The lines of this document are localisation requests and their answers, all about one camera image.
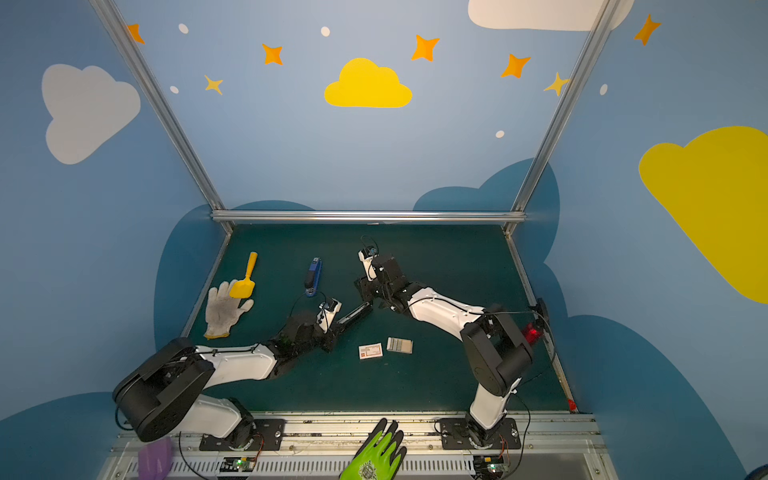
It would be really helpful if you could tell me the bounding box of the yellow plastic scoop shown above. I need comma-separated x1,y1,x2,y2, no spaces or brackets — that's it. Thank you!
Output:
229,252,258,299

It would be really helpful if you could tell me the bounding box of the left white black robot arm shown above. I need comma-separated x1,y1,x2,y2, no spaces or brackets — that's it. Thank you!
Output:
112,314,343,450

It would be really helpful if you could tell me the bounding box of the aluminium frame crossbar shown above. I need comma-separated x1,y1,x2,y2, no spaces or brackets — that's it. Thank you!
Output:
211,210,526,224

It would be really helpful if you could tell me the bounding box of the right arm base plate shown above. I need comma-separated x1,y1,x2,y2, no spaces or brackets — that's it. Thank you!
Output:
435,417,522,450

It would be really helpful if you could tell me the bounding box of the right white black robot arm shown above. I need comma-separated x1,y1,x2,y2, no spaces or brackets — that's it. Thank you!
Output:
355,276,545,442

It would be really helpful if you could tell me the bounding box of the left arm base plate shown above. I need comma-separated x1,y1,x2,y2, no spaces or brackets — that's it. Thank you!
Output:
199,419,286,452

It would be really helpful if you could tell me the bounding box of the green black work glove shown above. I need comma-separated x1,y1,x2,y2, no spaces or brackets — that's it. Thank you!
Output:
339,418,407,480

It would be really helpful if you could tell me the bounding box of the white fabric glove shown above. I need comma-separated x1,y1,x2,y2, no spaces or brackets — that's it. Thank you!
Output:
204,279,254,340

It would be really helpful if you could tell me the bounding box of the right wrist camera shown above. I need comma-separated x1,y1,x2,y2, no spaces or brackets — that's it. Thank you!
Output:
358,249,408,290

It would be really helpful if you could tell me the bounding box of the red emergency stop button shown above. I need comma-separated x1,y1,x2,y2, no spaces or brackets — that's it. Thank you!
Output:
522,322,543,346

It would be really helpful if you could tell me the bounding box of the red white staple box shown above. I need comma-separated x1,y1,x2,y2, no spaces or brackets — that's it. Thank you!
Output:
358,343,383,360

